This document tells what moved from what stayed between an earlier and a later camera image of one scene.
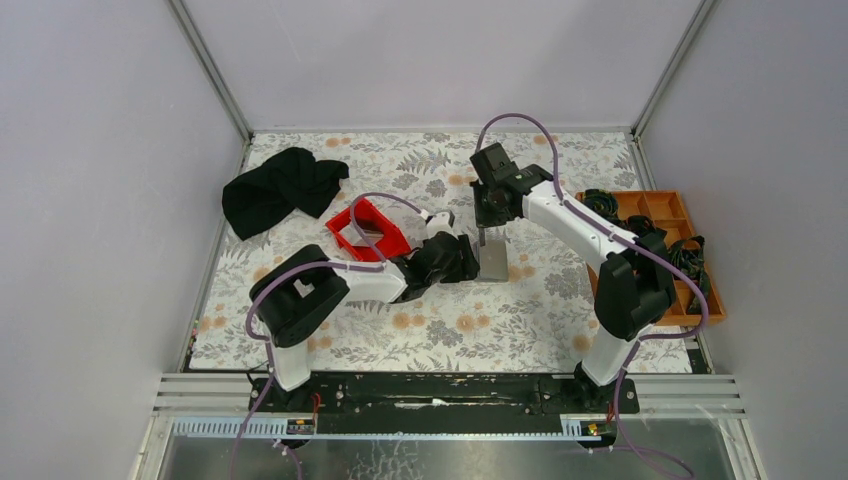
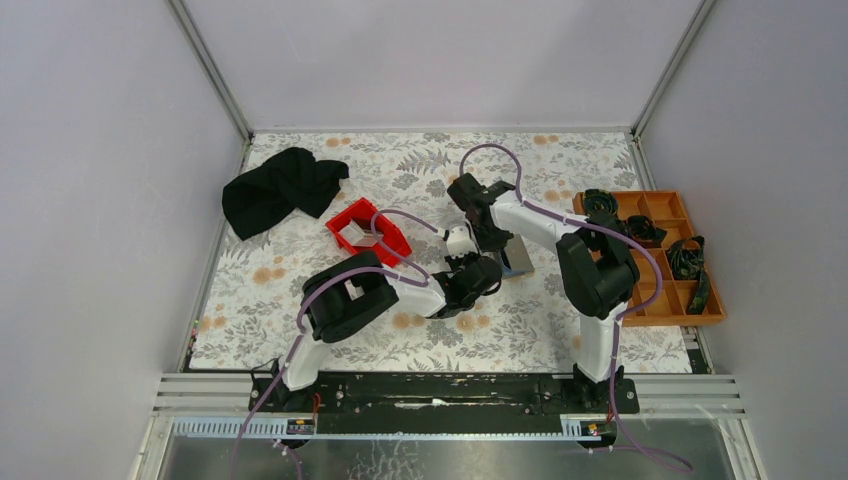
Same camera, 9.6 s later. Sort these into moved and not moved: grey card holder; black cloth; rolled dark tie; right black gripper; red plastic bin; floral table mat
Moved: grey card holder; right black gripper
Not moved: floral table mat; black cloth; red plastic bin; rolled dark tie
